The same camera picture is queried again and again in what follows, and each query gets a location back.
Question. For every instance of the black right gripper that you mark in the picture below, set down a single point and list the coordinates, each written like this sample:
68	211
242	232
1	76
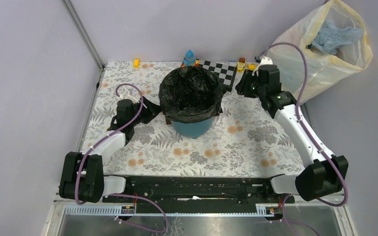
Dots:
242	87

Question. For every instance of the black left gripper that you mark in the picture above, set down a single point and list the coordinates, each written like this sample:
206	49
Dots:
151	111

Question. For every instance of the black trash bag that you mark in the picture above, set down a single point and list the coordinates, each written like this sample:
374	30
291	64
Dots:
190	94

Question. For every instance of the teal plastic trash bin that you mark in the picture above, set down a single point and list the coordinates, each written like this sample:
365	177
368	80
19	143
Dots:
192	130

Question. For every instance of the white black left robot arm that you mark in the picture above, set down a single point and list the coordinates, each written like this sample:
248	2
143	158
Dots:
82	177

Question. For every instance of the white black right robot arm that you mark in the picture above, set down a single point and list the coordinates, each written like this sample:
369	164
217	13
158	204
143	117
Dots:
324	172

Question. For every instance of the black white checkerboard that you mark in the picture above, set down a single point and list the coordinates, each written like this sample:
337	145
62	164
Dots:
225	72

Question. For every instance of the yellow owl toy block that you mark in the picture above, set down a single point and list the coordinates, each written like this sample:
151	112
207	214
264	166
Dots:
240	67

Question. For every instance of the yellow block near bag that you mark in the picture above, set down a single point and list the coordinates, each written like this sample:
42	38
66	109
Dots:
252	67

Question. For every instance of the yellow block far left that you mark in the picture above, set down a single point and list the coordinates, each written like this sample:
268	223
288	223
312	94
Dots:
136	63

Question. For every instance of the floral patterned table mat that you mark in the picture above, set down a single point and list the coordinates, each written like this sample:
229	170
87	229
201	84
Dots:
243	140

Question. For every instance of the blue toy figure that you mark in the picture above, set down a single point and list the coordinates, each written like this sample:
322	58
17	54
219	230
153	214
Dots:
190	59

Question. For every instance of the blue crumpled plastic sheet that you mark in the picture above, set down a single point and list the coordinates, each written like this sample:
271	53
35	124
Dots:
330	38

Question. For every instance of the large translucent plastic bag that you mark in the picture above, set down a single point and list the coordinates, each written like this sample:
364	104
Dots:
308	72

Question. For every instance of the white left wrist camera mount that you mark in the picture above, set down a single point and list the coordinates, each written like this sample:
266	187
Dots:
129	97

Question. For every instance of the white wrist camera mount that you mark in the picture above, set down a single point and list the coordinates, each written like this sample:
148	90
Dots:
129	97
264	61

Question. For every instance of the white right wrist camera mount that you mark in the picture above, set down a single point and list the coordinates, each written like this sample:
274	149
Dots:
264	61

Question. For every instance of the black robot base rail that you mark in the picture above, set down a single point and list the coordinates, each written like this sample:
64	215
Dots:
227	195

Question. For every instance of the aluminium frame post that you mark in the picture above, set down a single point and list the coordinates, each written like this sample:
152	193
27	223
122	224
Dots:
68	4

